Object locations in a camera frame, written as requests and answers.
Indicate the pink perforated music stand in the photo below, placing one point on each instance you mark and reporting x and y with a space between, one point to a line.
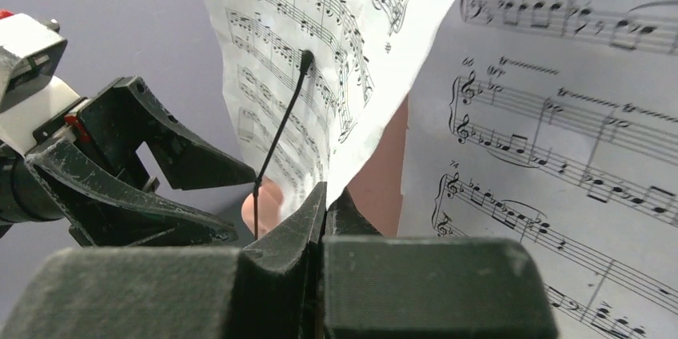
375 190

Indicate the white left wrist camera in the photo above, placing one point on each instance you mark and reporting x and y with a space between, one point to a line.
33 99

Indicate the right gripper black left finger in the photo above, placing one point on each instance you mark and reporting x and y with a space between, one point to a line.
260 291

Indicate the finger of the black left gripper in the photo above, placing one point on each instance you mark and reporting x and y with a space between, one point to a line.
109 212
126 114

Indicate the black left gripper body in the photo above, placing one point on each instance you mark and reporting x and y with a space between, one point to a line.
22 198

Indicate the sheet music page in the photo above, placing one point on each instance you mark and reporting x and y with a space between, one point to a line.
339 68
554 123

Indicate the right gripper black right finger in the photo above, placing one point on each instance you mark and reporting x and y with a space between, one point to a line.
424 287

